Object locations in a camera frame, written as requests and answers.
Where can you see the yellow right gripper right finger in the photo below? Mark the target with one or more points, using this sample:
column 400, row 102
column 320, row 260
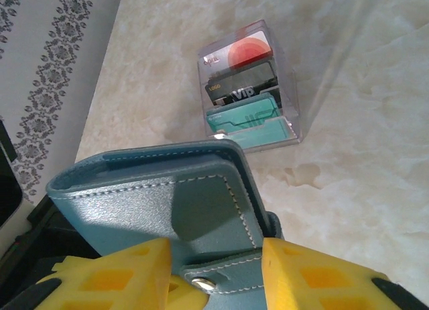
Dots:
column 318, row 280

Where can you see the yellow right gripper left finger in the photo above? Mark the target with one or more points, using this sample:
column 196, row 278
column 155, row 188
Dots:
column 110, row 280

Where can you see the blue leather card holder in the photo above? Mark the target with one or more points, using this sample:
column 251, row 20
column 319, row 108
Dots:
column 134, row 206

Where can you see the teal card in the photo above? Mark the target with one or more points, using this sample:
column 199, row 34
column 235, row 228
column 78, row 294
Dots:
column 254, row 122

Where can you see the black VIP card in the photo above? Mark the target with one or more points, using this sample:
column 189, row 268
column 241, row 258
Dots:
column 248, row 85

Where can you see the white card with red circle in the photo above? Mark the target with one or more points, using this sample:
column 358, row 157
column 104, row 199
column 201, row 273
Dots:
column 248, row 51

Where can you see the teal and red packet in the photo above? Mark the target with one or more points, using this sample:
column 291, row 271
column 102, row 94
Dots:
column 288, row 88

